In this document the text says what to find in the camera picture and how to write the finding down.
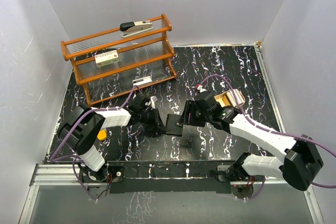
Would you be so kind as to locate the white staples box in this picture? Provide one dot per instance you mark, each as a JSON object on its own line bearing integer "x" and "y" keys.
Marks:
{"x": 106, "y": 58}

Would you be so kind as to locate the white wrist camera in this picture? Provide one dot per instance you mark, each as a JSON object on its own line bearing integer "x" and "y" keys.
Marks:
{"x": 152, "y": 102}
{"x": 200, "y": 89}

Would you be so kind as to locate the black and beige stapler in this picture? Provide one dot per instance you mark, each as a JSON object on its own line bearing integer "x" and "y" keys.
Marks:
{"x": 133, "y": 28}

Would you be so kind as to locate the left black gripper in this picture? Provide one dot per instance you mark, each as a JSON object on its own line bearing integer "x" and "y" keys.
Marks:
{"x": 156, "y": 125}

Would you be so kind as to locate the orange wooden three-tier shelf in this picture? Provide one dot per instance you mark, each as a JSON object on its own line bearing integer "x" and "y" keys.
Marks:
{"x": 148, "y": 54}

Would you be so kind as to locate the wooden oval card tray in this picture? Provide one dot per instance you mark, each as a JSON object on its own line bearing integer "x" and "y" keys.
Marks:
{"x": 221, "y": 98}

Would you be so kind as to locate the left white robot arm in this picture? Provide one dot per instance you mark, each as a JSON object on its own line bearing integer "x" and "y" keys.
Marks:
{"x": 80, "y": 130}

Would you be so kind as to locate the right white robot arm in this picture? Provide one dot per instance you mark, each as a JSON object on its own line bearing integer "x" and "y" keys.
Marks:
{"x": 294, "y": 159}

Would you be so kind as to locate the small white stapler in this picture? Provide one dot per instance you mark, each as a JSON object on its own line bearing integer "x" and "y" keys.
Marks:
{"x": 141, "y": 81}

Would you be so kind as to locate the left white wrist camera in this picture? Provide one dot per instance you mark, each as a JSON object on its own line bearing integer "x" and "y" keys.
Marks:
{"x": 152, "y": 102}

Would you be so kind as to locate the black leather card holder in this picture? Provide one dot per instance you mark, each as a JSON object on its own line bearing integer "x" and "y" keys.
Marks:
{"x": 173, "y": 125}

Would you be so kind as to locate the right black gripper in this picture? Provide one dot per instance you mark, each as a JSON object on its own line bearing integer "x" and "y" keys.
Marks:
{"x": 188, "y": 117}

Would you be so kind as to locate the yellow round tape measure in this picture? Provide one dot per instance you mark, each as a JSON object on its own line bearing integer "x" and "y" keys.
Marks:
{"x": 102, "y": 135}

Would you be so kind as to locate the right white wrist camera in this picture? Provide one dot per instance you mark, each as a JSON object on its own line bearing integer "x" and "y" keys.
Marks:
{"x": 200, "y": 89}

